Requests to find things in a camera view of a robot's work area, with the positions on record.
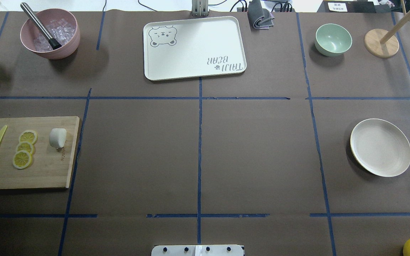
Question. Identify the white round plate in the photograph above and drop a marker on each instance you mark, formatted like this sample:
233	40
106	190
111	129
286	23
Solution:
380	147

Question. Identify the white bear tray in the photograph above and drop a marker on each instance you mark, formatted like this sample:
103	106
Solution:
193	48

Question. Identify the folded grey cloth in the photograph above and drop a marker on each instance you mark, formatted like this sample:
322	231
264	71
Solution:
260	18

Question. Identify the black power strip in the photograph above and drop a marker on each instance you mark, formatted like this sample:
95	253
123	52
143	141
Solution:
272	5

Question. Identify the green bowl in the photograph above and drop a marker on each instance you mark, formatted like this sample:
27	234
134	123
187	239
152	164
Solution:
332	40

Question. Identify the bamboo cutting board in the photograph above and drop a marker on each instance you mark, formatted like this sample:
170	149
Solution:
51	167

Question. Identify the clear ice cubes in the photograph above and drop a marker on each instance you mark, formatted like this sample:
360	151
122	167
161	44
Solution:
61	30

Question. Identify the pink bowl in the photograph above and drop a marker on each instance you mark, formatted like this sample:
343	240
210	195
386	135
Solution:
29	33

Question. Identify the black box with label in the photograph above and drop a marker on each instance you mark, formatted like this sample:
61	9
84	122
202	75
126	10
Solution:
346	6

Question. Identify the middle lemon slice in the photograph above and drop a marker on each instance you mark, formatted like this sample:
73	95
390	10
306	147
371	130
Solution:
26	146

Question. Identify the bottom lemon slice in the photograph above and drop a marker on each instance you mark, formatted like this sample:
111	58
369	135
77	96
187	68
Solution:
22	159

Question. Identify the wooden mug stand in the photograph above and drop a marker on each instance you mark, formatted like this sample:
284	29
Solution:
382	43

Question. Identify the aluminium frame post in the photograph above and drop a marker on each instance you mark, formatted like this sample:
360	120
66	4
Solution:
200	8

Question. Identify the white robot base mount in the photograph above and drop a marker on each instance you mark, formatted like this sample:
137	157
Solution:
198	250

